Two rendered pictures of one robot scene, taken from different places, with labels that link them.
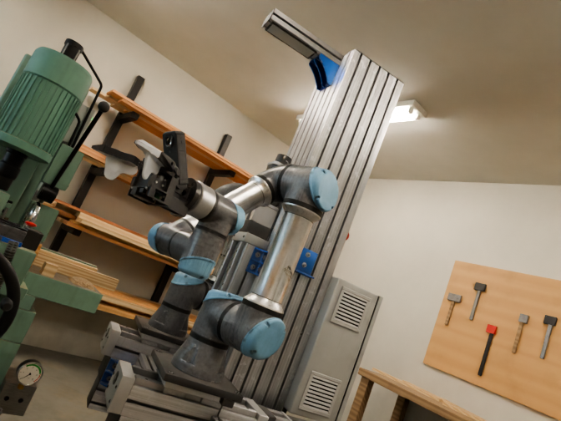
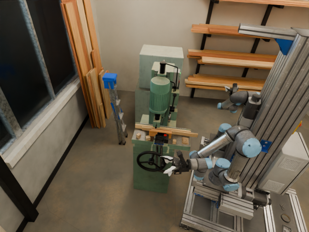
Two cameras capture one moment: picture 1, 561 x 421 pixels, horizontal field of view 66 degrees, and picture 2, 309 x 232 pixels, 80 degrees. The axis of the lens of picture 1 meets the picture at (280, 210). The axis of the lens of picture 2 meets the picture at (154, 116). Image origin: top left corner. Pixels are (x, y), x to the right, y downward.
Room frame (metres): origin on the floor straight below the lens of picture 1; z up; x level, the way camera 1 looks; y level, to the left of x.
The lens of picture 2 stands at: (0.10, -0.11, 2.24)
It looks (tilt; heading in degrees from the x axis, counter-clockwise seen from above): 37 degrees down; 38
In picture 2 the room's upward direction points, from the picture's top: 4 degrees clockwise
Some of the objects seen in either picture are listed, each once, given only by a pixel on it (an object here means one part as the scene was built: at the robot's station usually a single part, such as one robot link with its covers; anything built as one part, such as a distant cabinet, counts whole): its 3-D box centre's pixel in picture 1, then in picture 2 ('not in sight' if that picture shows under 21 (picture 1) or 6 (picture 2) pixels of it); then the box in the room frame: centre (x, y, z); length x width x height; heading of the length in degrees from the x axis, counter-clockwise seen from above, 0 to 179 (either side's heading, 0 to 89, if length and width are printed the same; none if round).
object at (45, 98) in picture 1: (42, 106); (159, 95); (1.29, 0.79, 1.35); 0.18 x 0.18 x 0.31
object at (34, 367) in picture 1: (27, 374); not in sight; (1.26, 0.46, 0.65); 0.06 x 0.04 x 0.08; 124
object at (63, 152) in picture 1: (62, 167); (174, 97); (1.55, 0.78, 1.22); 0.09 x 0.08 x 0.15; 34
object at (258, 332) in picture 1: (281, 256); (237, 164); (1.18, -0.05, 1.19); 0.15 x 0.12 x 0.55; 47
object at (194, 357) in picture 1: (203, 353); (218, 175); (1.27, 0.05, 0.87); 0.15 x 0.15 x 0.10
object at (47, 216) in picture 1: (37, 220); (172, 114); (1.53, 0.76, 1.02); 0.09 x 0.07 x 0.12; 124
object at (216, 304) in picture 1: (221, 314); (222, 167); (1.27, 0.04, 0.98); 0.13 x 0.12 x 0.14; 47
